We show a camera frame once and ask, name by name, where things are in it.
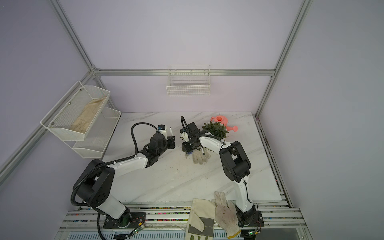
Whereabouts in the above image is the black corrugated cable right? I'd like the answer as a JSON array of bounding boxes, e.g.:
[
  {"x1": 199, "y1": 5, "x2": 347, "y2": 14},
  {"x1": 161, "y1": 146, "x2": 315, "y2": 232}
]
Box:
[{"x1": 180, "y1": 116, "x2": 190, "y2": 136}]

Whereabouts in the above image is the black corrugated cable left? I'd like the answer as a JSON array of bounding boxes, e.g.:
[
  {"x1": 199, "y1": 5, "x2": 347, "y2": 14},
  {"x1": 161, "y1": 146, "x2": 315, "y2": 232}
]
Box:
[{"x1": 70, "y1": 122, "x2": 160, "y2": 207}]

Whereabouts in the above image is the pink watering can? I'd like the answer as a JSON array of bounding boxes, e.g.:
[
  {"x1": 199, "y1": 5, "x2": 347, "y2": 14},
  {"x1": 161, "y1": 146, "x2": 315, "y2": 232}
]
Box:
[{"x1": 210, "y1": 115, "x2": 238, "y2": 132}]

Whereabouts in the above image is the potted green plant white pot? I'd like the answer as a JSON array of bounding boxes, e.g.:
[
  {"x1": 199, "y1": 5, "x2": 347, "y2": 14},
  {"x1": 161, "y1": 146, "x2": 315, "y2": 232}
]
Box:
[{"x1": 203, "y1": 121, "x2": 229, "y2": 140}]

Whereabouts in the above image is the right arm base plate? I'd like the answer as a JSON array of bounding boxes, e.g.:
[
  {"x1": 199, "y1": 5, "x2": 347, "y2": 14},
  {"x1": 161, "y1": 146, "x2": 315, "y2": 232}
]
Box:
[{"x1": 236, "y1": 205, "x2": 265, "y2": 228}]

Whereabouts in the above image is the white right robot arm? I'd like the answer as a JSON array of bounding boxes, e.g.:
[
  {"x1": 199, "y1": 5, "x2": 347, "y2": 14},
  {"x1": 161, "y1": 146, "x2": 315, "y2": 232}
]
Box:
[{"x1": 181, "y1": 117, "x2": 257, "y2": 226}]

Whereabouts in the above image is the black corrugated cable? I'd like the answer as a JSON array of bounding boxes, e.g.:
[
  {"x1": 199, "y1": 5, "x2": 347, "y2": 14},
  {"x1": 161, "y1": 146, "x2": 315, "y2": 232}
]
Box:
[
  {"x1": 180, "y1": 116, "x2": 190, "y2": 136},
  {"x1": 70, "y1": 122, "x2": 160, "y2": 207}
]

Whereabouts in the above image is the white knit glove front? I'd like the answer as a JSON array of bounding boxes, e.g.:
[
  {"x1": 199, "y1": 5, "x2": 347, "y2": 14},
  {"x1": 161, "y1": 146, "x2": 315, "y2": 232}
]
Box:
[{"x1": 214, "y1": 192, "x2": 241, "y2": 239}]

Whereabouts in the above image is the beige leather work glove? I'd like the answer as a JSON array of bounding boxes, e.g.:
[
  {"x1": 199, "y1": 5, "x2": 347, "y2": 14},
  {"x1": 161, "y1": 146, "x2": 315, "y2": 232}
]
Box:
[{"x1": 185, "y1": 198, "x2": 216, "y2": 240}]

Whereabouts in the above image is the lower white mesh shelf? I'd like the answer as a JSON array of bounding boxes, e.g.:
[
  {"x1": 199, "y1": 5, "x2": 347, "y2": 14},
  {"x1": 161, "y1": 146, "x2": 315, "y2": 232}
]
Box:
[{"x1": 72, "y1": 107, "x2": 122, "y2": 159}]

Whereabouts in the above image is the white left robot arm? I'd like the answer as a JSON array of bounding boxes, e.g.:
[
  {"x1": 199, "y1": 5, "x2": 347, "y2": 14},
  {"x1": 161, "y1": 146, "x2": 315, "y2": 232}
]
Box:
[{"x1": 70, "y1": 131, "x2": 176, "y2": 225}]

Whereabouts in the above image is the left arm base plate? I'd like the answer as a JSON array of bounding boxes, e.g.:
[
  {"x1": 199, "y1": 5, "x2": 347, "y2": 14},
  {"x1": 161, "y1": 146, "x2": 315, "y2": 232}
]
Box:
[{"x1": 103, "y1": 212, "x2": 147, "y2": 229}]

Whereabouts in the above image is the upper white mesh shelf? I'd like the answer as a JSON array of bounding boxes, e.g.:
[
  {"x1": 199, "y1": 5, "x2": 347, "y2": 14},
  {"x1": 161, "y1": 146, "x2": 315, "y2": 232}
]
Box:
[{"x1": 40, "y1": 82, "x2": 111, "y2": 142}]

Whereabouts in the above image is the white wire wall basket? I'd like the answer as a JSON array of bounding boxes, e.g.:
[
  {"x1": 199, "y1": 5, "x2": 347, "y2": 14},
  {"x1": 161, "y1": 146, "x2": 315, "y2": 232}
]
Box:
[{"x1": 166, "y1": 65, "x2": 211, "y2": 97}]

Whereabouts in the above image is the beige cloth in shelf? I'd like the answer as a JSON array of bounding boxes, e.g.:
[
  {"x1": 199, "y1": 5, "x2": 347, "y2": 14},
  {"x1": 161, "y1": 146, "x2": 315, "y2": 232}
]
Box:
[{"x1": 70, "y1": 97, "x2": 106, "y2": 134}]

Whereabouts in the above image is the white mesh shelf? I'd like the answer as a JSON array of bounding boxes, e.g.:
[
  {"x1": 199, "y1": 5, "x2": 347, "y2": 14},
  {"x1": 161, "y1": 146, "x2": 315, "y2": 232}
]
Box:
[
  {"x1": 40, "y1": 82, "x2": 111, "y2": 142},
  {"x1": 72, "y1": 107, "x2": 122, "y2": 159}
]

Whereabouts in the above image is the white knit glove on table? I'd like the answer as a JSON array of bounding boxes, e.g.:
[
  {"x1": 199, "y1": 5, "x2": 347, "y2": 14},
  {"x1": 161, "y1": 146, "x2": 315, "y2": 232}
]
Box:
[{"x1": 192, "y1": 148, "x2": 211, "y2": 165}]

